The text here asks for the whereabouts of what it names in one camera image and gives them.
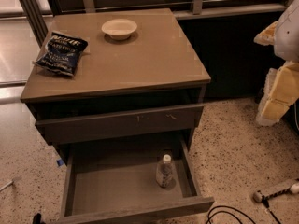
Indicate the white bowl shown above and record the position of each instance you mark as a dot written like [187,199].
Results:
[119,29]

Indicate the dark blue chip bag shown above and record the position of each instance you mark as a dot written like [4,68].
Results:
[62,54]

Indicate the white striped floor tool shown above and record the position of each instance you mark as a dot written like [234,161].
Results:
[287,186]

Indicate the open middle drawer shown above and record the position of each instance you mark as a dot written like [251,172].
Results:
[114,182]

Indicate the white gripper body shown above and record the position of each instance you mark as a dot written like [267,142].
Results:
[288,36]

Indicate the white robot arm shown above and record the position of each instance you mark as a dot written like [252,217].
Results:
[286,39]

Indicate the brown drawer cabinet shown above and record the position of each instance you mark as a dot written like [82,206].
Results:
[155,67]

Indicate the grey stick on floor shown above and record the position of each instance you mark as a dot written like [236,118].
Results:
[10,183]

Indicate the clear plastic bottle white cap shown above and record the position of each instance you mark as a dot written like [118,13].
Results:
[164,171]

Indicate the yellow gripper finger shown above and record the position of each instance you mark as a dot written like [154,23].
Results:
[266,36]

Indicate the closed upper drawer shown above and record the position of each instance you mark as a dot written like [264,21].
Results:
[119,124]

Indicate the blue tape piece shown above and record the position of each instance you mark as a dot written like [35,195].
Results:
[60,162]

